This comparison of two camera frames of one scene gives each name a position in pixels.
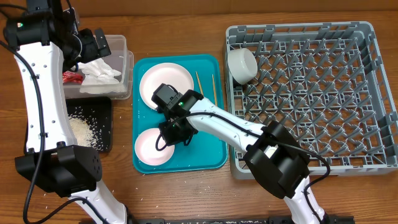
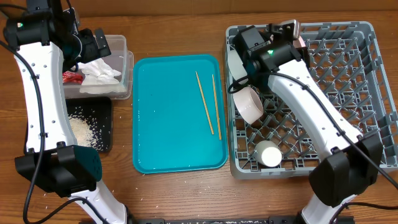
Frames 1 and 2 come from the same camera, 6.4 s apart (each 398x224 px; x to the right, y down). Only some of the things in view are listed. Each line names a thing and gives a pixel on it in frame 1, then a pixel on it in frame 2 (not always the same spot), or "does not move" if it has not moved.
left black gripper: (93, 51) does not move
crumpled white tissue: (99, 78) does not move
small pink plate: (145, 147) → (248, 104)
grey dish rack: (326, 83) does not move
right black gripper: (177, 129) → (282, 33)
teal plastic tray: (209, 73) does not move
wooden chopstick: (214, 90) does not move
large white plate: (166, 73) → (298, 43)
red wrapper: (68, 76) does not move
